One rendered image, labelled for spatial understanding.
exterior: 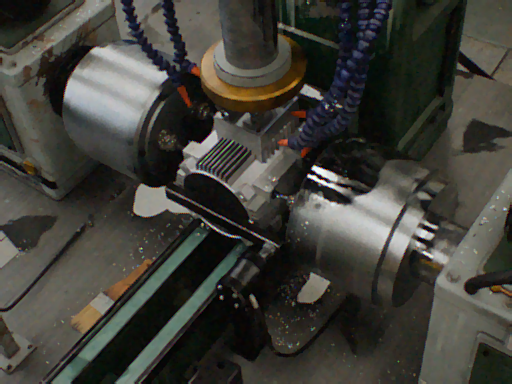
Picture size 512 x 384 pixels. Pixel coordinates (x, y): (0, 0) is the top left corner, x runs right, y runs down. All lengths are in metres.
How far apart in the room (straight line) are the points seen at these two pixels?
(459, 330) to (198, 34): 1.22
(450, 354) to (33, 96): 0.91
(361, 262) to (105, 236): 0.65
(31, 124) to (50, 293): 0.34
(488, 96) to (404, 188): 0.76
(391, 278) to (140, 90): 0.56
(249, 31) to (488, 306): 0.53
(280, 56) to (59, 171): 0.64
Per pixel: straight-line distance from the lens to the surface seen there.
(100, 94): 1.48
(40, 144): 1.68
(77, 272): 1.65
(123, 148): 1.46
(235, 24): 1.23
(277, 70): 1.28
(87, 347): 1.40
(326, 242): 1.25
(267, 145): 1.37
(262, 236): 1.34
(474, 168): 1.78
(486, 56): 2.68
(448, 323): 1.20
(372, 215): 1.22
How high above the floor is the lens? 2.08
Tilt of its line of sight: 48 degrees down
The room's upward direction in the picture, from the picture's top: 6 degrees counter-clockwise
